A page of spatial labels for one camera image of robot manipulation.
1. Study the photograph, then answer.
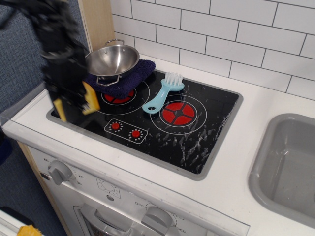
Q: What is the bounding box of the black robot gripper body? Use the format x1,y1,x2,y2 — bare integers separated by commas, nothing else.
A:
42,46,87,97

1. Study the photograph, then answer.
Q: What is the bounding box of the grey right oven knob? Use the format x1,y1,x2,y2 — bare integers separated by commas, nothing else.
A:
141,206,173,236

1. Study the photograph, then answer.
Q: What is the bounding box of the silver oven door handle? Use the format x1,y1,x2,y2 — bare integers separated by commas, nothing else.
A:
80,204,135,236

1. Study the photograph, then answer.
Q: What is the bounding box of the stainless steel bowl with handles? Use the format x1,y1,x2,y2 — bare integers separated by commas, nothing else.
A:
86,39,140,87

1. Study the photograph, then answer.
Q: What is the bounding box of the grey sink basin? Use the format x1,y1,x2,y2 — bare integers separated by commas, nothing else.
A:
249,114,315,228

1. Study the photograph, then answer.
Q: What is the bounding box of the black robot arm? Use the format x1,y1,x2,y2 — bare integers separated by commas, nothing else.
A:
0,0,89,123

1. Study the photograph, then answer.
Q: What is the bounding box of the yellow object at bottom left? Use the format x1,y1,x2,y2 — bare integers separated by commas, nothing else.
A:
17,225,43,236

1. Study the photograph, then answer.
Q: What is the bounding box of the wooden side post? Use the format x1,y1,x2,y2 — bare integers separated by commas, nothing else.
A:
78,0,115,52

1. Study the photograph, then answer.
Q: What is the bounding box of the grey left oven knob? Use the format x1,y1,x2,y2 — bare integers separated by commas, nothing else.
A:
48,160,72,186

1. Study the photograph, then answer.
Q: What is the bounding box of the black toy stove top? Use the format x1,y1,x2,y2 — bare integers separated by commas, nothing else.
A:
46,69,244,182

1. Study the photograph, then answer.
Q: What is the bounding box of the yellow toy cheese wedge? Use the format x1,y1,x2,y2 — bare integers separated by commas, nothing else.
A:
54,82,100,122

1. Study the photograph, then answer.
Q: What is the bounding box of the light blue dish brush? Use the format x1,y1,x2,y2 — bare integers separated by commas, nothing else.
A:
142,72,185,114

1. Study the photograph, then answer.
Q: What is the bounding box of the dark blue folded cloth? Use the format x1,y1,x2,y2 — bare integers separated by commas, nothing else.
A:
84,59,156,99

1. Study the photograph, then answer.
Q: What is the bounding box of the grey oven knob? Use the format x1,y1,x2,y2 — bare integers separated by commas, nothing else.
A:
48,160,72,186
141,206,173,236

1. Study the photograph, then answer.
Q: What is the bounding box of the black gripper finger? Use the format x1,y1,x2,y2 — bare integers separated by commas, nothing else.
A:
63,95,90,123
45,83,63,108

